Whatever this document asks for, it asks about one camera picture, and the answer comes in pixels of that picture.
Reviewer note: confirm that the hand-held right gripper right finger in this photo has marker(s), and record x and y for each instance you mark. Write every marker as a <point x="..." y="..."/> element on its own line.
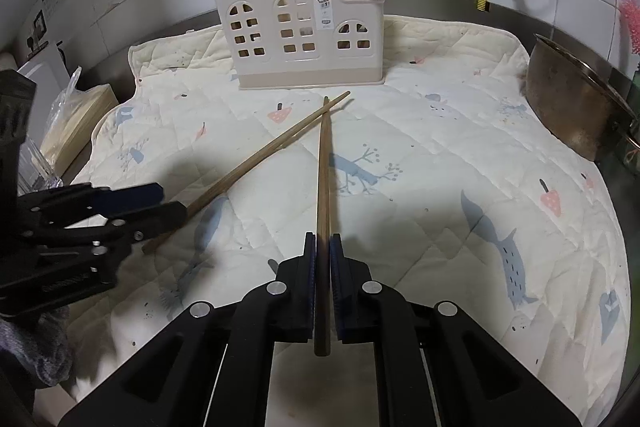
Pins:
<point x="336" y="267"/>

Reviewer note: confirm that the metal bowl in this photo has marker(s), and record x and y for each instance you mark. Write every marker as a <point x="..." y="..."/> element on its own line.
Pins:
<point x="560" y="97"/>

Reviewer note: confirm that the pink bristle brush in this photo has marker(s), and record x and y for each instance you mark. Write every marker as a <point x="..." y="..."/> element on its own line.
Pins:
<point x="630" y="22"/>

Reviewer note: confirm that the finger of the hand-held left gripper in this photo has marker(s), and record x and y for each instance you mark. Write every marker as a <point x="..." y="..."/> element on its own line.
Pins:
<point x="165" y="214"/>
<point x="140" y="196"/>

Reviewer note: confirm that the brown wooden chopstick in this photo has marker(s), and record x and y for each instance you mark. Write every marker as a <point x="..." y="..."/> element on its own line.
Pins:
<point x="323" y="187"/>
<point x="260" y="154"/>

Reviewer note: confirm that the clear glass cup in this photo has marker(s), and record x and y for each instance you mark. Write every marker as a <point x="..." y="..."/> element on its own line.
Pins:
<point x="37" y="167"/>

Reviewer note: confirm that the cream quilted printed mat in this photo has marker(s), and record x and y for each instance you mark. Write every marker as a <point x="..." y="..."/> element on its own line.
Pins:
<point x="425" y="157"/>

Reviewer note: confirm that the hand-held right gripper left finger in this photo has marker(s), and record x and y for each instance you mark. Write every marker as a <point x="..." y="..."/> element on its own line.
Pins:
<point x="311" y="267"/>

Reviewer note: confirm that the beige plastic chopstick holder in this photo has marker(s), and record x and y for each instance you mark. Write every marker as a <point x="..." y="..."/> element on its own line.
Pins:
<point x="300" y="37"/>

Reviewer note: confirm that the wall socket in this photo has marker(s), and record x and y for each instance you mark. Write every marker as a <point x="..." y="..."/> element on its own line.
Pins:
<point x="36" y="34"/>

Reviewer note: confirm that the white box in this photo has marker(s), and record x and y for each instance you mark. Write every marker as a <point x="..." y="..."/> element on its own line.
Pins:
<point x="42" y="72"/>

